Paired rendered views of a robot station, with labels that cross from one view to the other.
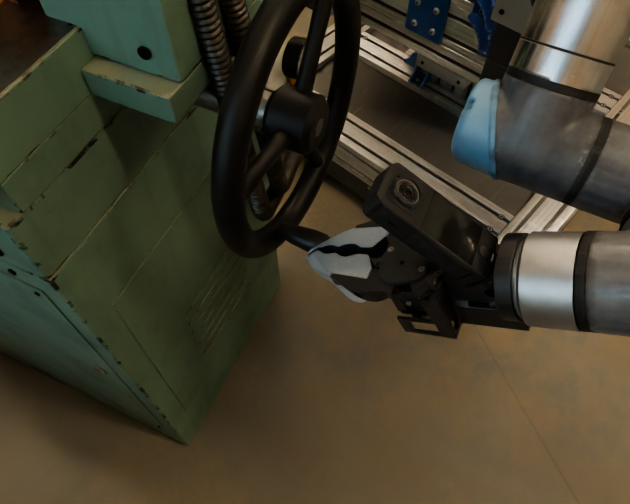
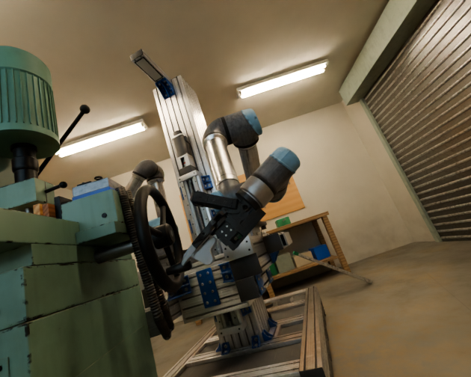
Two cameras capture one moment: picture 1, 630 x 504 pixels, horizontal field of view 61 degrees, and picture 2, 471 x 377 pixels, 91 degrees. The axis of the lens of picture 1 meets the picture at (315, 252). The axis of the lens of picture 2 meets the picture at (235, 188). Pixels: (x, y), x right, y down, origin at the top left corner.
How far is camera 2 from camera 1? 0.55 m
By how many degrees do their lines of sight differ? 76
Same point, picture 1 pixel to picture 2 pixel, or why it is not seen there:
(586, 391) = not seen: outside the picture
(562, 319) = (259, 183)
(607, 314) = (265, 173)
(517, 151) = (228, 191)
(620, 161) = not seen: hidden behind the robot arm
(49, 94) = (62, 230)
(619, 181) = not seen: hidden behind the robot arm
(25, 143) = (47, 237)
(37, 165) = (48, 250)
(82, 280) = (43, 343)
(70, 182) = (57, 271)
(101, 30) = (87, 218)
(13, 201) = (32, 255)
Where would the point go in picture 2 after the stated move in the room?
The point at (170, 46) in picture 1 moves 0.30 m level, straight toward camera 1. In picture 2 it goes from (114, 207) to (164, 144)
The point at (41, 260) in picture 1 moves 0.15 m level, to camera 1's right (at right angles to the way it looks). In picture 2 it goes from (29, 301) to (127, 271)
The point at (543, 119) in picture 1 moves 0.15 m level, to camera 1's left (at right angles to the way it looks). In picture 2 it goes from (229, 184) to (176, 193)
